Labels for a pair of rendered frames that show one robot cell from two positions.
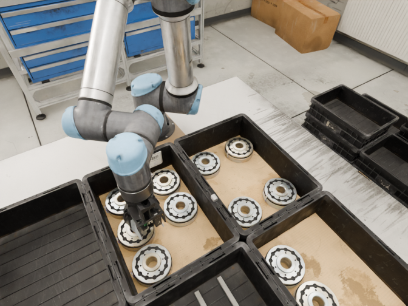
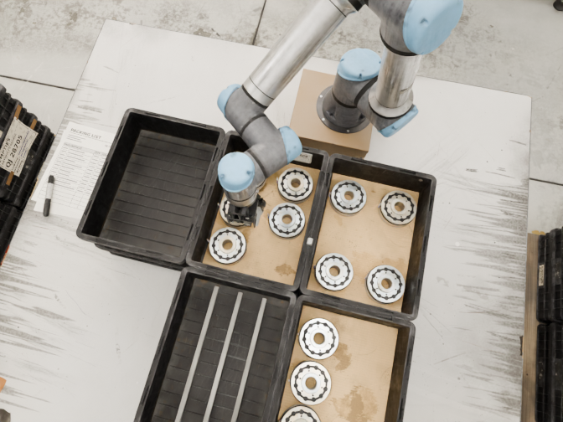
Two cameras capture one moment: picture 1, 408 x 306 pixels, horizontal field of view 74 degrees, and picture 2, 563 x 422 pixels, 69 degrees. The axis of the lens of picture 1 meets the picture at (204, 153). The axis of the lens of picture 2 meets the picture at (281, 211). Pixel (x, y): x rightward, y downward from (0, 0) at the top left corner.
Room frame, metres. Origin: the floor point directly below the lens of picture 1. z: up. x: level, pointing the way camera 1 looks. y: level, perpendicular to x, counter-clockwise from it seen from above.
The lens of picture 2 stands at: (0.18, -0.15, 1.97)
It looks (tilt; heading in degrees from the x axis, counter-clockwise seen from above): 72 degrees down; 45
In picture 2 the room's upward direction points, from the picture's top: 1 degrees clockwise
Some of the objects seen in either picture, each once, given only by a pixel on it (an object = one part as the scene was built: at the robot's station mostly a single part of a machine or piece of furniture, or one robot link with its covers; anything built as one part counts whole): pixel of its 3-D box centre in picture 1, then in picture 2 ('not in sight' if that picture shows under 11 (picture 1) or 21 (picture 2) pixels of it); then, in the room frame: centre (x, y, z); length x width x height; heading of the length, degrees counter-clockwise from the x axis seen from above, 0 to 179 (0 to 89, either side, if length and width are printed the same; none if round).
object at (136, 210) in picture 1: (142, 206); (243, 203); (0.35, 0.15, 0.99); 0.09 x 0.08 x 0.12; 37
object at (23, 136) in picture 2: not in sight; (16, 146); (-0.07, 1.17, 0.41); 0.31 x 0.02 x 0.16; 34
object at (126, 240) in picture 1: (135, 229); (237, 208); (0.35, 0.19, 0.86); 0.10 x 0.10 x 0.01
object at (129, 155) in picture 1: (130, 161); (239, 176); (0.36, 0.15, 1.15); 0.09 x 0.08 x 0.11; 173
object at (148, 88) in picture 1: (149, 94); (358, 76); (0.85, 0.21, 0.96); 0.13 x 0.12 x 0.14; 83
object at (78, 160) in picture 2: not in sight; (79, 169); (0.08, 0.70, 0.70); 0.33 x 0.23 x 0.01; 34
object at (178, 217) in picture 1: (180, 206); (286, 219); (0.43, 0.07, 0.86); 0.10 x 0.10 x 0.01
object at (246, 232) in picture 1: (242, 164); (369, 233); (0.55, -0.12, 0.92); 0.40 x 0.30 x 0.02; 32
